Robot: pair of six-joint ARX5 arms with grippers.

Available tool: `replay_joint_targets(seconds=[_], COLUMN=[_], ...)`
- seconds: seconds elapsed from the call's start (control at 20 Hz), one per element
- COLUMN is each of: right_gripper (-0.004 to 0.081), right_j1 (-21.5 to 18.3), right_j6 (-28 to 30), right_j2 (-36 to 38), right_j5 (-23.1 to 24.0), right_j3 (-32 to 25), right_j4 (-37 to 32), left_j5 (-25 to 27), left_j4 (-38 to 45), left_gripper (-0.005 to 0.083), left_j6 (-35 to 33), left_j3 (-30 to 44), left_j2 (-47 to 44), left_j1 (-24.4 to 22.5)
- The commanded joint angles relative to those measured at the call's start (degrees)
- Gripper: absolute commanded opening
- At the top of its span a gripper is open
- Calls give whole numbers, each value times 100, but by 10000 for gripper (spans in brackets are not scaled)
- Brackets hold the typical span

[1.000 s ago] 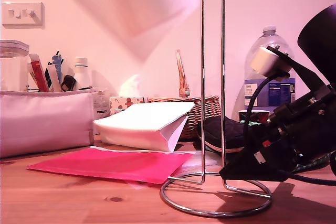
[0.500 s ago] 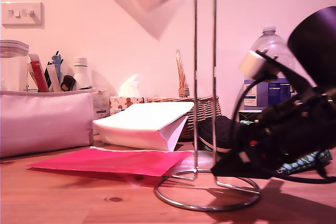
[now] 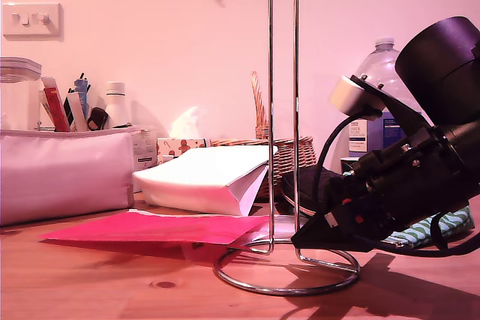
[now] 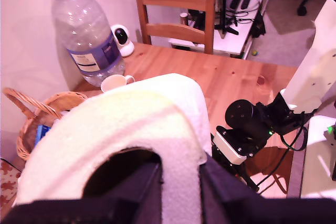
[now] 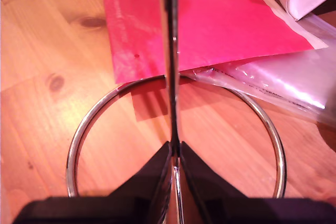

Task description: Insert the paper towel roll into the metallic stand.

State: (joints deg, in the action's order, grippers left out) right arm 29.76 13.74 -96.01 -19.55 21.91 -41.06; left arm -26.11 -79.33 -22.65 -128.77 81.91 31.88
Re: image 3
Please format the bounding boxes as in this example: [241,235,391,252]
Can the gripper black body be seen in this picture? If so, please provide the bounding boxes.
[348,127,480,241]

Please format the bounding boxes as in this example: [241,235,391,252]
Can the chrome wire paper towel stand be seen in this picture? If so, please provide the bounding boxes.
[212,0,361,296]

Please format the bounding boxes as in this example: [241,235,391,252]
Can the black zipped case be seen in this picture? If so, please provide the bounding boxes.
[280,168,352,220]

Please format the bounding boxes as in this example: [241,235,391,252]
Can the green wave patterned pouch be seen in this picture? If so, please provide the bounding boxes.
[384,205,473,250]

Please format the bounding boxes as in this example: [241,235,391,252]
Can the dark patterned mug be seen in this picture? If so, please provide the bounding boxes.
[340,157,361,175]

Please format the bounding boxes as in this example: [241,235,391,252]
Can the large clear water bottle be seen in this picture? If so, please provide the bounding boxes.
[348,37,425,160]

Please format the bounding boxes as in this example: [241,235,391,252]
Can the white paper bag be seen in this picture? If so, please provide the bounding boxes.
[131,145,279,218]

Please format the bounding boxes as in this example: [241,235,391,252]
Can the gingerbread print tissue box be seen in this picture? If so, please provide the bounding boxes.
[156,137,208,166]

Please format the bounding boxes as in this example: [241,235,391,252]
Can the white tissue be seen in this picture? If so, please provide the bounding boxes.
[170,106,206,139]

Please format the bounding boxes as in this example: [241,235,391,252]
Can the red paper sheet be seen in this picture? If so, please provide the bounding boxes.
[37,210,272,263]

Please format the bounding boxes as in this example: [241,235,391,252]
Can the white labelled box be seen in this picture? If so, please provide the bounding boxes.
[130,126,158,171]

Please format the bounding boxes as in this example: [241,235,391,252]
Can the white bottle with cap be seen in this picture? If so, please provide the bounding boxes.
[103,81,131,130]

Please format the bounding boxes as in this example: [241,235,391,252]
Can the black round compact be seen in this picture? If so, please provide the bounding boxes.
[87,106,110,130]

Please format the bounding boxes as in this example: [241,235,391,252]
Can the white padded pouch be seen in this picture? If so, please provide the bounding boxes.
[0,126,137,226]

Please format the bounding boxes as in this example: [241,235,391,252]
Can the white tube with black stripe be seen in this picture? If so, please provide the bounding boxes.
[64,91,89,133]

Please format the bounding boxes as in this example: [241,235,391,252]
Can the red and white tube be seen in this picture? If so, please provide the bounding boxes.
[40,76,71,133]

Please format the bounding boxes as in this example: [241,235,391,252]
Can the clear glass jar with lid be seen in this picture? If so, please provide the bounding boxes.
[0,56,43,130]

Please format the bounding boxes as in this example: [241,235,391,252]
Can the black looping arm cable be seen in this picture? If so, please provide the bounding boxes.
[374,213,480,258]

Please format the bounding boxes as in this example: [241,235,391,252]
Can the black camera cable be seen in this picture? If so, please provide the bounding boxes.
[317,109,383,223]

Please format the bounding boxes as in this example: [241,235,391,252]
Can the wicker basket with handle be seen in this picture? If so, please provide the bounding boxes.
[209,71,315,201]

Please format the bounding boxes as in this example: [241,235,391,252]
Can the white wrist camera on bracket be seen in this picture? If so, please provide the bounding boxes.
[328,74,432,137]

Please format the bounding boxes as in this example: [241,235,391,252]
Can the white wall switch plate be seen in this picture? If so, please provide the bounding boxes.
[1,2,64,42]

